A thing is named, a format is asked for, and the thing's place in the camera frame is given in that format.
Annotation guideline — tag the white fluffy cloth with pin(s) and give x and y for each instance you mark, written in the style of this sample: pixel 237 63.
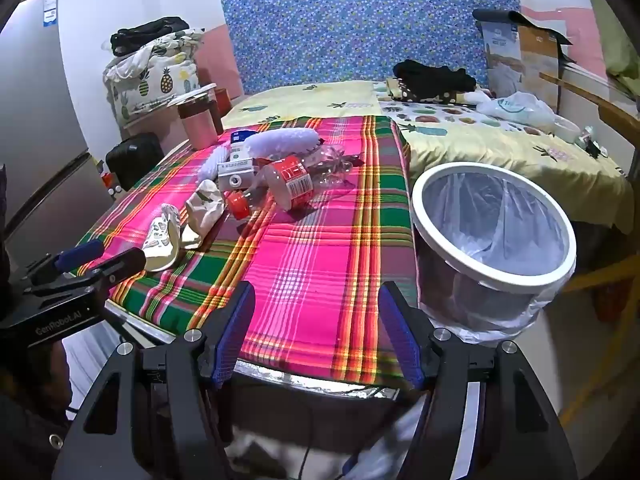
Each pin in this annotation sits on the white fluffy cloth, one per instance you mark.
pixel 285 141

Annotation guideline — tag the black roll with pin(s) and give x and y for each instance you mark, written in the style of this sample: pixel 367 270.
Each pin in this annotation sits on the black roll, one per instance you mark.
pixel 495 15

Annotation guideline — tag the pink bin with white rim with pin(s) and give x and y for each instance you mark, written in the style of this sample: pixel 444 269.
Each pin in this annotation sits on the pink bin with white rim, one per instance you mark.
pixel 200 91

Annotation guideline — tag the white plastic bag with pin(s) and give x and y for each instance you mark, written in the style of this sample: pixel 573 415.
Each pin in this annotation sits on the white plastic bag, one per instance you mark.
pixel 515 110

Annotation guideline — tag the white rimmed bin with bag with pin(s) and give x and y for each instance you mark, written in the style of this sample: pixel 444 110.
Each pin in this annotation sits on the white rimmed bin with bag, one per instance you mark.
pixel 465 300

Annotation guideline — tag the small white box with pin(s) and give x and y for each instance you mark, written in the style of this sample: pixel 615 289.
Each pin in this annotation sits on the small white box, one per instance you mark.
pixel 235 180

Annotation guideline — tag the wooden chair frame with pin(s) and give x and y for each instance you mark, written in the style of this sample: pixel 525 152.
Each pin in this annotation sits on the wooden chair frame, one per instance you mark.
pixel 615 105

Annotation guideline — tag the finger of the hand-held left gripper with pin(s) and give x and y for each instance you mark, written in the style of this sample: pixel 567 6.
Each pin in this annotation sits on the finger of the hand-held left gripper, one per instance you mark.
pixel 80 255
pixel 125 262

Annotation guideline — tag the person's grey trousers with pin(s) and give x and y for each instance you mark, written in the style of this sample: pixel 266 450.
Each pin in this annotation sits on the person's grey trousers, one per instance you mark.
pixel 390 435

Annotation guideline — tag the red label plastic bottle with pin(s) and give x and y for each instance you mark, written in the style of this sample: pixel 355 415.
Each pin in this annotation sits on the red label plastic bottle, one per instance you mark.
pixel 295 180

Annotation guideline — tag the blue floral headboard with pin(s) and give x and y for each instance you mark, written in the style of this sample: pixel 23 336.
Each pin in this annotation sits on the blue floral headboard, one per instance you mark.
pixel 360 25

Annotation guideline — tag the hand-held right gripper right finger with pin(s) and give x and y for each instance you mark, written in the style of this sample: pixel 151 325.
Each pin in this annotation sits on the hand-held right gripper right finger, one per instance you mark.
pixel 397 340

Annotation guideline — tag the black garment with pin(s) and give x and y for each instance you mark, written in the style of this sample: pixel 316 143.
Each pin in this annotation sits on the black garment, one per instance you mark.
pixel 430 77

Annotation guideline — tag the green cloth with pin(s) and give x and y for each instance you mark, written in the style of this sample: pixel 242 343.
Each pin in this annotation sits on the green cloth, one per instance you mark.
pixel 620 45

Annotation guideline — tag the black clothes on quilt pile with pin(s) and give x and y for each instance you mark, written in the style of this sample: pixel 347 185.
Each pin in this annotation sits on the black clothes on quilt pile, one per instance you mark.
pixel 145 35

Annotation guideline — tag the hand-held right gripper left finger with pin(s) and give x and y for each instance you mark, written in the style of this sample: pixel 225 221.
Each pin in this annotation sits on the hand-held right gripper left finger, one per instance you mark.
pixel 235 332

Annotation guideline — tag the blue printed carton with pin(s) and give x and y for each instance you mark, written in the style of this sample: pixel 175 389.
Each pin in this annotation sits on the blue printed carton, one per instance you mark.
pixel 502 50

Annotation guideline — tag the brown polka dot cloth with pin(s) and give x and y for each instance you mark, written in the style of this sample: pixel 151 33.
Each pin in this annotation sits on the brown polka dot cloth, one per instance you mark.
pixel 450 97

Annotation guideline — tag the person's left forearm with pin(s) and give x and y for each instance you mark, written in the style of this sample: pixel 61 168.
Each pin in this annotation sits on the person's left forearm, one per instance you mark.
pixel 25 435

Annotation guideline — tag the pink thermos cup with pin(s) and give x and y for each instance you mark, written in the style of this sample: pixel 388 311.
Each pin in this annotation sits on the pink thermos cup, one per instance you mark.
pixel 197 127

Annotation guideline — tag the pink green plaid tablecloth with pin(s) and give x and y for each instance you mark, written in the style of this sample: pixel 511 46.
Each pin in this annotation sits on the pink green plaid tablecloth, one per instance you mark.
pixel 320 270

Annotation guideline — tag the small red white bottles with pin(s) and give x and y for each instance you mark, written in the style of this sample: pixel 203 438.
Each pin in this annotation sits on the small red white bottles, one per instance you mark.
pixel 110 182

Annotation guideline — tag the small green jar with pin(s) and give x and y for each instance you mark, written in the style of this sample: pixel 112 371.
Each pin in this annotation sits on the small green jar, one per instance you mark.
pixel 584 137

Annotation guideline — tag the yellow pineapple bedsheet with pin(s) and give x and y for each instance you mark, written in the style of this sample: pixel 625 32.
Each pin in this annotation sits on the yellow pineapple bedsheet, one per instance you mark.
pixel 500 160

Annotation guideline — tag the white bowl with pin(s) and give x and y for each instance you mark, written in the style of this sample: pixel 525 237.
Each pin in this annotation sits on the white bowl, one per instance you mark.
pixel 565 127

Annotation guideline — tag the small black object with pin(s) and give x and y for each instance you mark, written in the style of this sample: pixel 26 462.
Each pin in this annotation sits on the small black object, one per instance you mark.
pixel 595 149

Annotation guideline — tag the grey refrigerator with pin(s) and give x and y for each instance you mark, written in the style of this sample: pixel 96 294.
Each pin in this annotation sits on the grey refrigerator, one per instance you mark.
pixel 35 110

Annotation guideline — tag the clear plastic wrap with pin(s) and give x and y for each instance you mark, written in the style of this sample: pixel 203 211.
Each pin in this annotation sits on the clear plastic wrap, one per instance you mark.
pixel 335 165

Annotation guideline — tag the black suitcase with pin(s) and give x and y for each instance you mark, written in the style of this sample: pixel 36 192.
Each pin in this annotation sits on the black suitcase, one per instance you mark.
pixel 135 160

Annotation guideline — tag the white fruit print cloth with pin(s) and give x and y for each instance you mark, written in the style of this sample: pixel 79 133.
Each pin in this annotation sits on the white fruit print cloth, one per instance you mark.
pixel 440 117

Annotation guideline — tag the brown cardboard box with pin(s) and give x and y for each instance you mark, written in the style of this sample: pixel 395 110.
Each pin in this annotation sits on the brown cardboard box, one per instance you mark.
pixel 537 60

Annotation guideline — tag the pineapple print quilt pile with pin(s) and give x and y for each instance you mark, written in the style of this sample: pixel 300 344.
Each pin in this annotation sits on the pineapple print quilt pile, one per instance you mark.
pixel 160 80

